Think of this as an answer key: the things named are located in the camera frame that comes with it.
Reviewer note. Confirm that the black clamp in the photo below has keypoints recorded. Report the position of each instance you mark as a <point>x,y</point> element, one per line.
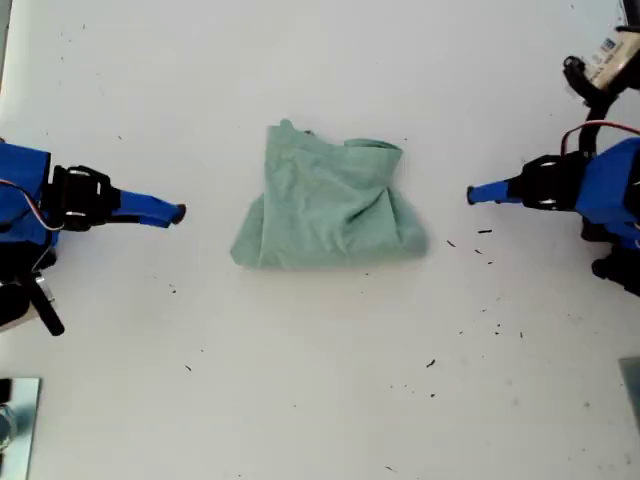
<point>5,390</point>

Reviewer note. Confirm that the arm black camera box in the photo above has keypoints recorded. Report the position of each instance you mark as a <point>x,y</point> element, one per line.
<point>50,317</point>

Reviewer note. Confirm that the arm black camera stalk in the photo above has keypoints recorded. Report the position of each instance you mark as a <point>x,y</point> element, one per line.
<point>590,137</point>

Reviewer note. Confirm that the shiny steel plate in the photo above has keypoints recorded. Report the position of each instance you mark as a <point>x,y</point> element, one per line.
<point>27,425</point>

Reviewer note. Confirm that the green t-shirt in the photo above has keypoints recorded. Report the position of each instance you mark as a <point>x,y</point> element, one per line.
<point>325,215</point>

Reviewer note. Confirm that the arm labelled camera box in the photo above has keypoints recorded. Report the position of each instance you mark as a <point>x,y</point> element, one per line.
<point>612,60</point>

